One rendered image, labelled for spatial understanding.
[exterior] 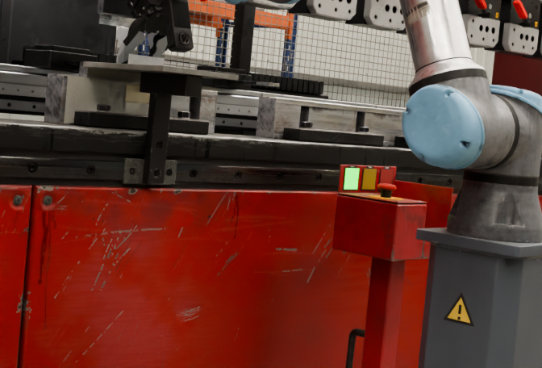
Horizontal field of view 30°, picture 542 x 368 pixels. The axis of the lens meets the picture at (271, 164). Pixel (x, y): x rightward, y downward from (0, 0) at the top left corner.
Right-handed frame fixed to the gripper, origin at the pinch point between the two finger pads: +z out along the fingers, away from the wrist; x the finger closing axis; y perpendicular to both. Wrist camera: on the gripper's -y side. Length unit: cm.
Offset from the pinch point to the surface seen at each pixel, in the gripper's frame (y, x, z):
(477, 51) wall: 381, -715, 230
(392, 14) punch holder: 15, -78, -14
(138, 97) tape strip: -1.5, -4.0, 7.5
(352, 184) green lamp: -30, -43, 1
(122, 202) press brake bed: -23.7, 5.7, 15.3
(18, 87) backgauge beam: 17.7, 9.3, 24.3
